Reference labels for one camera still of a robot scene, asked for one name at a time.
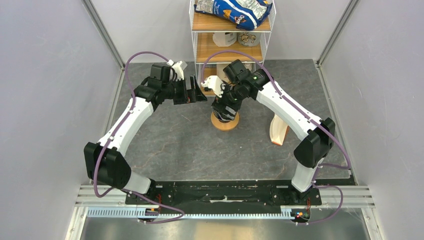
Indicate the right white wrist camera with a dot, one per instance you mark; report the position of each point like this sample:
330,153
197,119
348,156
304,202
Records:
214,83

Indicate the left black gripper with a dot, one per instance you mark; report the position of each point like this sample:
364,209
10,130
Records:
185,97

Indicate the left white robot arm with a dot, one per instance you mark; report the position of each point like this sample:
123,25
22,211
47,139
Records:
105,159

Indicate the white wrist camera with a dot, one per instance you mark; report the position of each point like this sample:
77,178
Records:
214,83
177,69

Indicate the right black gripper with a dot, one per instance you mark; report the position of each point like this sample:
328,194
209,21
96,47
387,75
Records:
219,104

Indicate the white wire wooden shelf rack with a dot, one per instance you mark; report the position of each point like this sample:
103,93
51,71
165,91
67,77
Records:
207,54

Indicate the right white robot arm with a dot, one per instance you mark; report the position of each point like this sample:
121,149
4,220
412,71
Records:
315,134

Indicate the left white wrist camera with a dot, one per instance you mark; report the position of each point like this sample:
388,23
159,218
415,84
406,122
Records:
177,69

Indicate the round wooden dripper stand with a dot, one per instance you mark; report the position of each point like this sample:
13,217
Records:
224,126

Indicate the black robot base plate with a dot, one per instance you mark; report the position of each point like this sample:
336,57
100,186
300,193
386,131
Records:
232,196

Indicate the blue chips bag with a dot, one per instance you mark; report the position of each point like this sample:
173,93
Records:
245,14

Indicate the white small bottle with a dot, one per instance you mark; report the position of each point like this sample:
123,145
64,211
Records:
220,72

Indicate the white plastic jug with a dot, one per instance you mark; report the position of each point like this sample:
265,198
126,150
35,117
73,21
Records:
224,39

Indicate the white coffee filter stack holder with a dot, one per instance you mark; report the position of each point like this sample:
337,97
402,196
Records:
278,130

